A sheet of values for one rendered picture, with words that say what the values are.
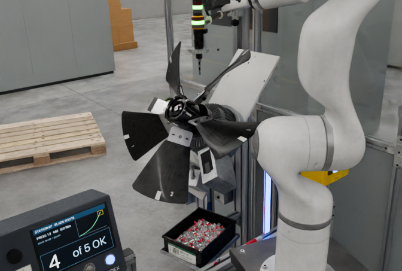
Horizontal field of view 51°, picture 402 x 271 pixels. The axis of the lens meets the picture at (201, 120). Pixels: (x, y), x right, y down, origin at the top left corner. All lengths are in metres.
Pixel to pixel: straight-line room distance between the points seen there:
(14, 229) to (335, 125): 0.68
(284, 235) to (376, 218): 1.17
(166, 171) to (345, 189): 0.95
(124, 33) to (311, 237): 9.04
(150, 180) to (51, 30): 5.60
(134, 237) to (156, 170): 1.46
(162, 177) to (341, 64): 0.96
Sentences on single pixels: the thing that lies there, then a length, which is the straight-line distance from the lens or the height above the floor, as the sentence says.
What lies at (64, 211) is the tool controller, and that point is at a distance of 0.97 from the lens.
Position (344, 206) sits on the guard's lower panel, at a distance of 2.21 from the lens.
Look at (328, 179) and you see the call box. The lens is 1.58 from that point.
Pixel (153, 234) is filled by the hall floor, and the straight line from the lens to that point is 3.04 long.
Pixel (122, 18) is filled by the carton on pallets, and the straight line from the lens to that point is 9.77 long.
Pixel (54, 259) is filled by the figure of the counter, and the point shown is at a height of 1.17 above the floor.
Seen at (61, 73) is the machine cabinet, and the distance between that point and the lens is 7.19.
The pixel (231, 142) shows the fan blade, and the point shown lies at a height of 1.18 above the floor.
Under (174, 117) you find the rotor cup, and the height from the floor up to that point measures 1.19.
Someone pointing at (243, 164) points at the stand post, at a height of 0.85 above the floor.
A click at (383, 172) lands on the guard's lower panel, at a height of 0.86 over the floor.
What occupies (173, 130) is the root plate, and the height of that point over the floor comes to 1.14.
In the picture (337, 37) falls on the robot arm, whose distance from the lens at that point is 0.79.
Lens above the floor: 1.74
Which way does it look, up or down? 20 degrees down
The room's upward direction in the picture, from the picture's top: 2 degrees counter-clockwise
